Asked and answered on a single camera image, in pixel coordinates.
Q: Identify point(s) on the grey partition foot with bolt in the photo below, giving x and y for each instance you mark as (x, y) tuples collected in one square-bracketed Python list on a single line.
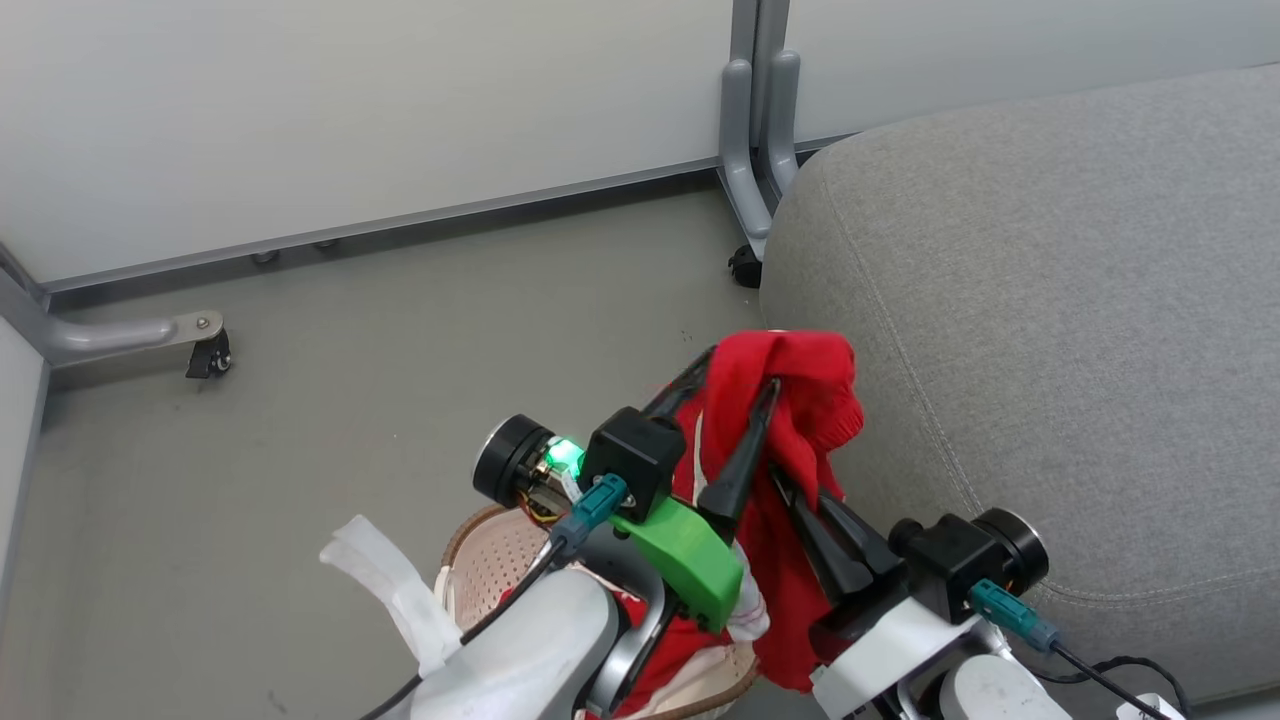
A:
[(110, 335)]

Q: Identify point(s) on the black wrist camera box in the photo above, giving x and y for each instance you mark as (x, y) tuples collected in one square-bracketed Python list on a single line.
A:
[(640, 450), (945, 565)]

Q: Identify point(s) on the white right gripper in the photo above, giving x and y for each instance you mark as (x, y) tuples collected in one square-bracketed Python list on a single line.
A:
[(890, 650)]

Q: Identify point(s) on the white garment in basket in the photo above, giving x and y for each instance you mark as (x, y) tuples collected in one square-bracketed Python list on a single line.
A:
[(750, 610)]

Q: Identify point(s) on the grey forked partition post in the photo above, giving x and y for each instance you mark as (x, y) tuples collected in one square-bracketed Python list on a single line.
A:
[(750, 120)]

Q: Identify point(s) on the black round left gripper motor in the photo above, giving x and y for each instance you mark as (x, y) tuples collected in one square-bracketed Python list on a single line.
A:
[(505, 460)]

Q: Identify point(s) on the black round right gripper motor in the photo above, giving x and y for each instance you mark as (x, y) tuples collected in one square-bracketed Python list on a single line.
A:
[(1020, 550)]

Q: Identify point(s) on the beige perforated laundry basket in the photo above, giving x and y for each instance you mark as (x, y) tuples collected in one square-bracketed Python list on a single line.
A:
[(490, 570)]

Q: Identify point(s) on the grey partition base rail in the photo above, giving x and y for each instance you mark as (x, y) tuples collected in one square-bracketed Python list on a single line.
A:
[(400, 215)]

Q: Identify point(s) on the black caster wheel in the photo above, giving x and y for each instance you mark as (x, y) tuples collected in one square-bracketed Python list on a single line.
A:
[(745, 268), (210, 355)]

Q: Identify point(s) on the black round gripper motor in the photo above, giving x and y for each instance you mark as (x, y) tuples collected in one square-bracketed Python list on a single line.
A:
[(505, 460), (1020, 550)]

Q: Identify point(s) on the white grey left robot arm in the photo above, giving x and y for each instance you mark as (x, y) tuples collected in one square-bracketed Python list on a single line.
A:
[(530, 650)]

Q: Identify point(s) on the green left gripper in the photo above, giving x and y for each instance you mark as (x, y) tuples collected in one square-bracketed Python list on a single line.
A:
[(690, 560)]

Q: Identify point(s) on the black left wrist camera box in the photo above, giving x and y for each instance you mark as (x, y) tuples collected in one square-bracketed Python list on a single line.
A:
[(640, 450)]

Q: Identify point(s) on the white fabric strip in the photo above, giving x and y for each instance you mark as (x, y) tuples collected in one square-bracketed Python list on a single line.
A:
[(400, 590)]

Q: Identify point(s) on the red knit garment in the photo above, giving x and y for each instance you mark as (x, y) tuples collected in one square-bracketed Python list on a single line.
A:
[(800, 400)]

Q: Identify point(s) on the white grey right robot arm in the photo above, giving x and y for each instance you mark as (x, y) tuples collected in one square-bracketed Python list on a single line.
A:
[(1000, 695)]

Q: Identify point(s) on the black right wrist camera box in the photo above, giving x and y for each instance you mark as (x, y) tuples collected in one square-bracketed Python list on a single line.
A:
[(945, 565)]

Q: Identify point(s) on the grey fabric sofa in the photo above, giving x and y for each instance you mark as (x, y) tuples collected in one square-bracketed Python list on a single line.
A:
[(1050, 350)]

